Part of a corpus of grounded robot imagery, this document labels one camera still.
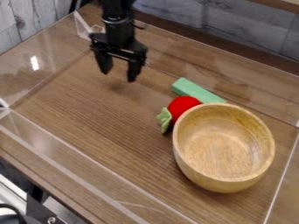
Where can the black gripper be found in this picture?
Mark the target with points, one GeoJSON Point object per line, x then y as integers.
{"type": "Point", "coordinates": [117, 42]}

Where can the green rectangular block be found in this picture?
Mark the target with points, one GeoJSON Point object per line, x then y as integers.
{"type": "Point", "coordinates": [186, 88]}

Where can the red plush fruit green leaves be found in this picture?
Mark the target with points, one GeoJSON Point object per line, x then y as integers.
{"type": "Point", "coordinates": [172, 113]}

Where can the wooden bowl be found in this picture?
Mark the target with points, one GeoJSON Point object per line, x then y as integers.
{"type": "Point", "coordinates": [224, 147]}

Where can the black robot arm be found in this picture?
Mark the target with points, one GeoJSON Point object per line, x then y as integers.
{"type": "Point", "coordinates": [118, 10]}

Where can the clear acrylic enclosure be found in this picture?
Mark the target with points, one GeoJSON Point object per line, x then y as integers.
{"type": "Point", "coordinates": [80, 130]}

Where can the black metal bracket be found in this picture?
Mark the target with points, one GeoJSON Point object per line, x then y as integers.
{"type": "Point", "coordinates": [38, 214]}

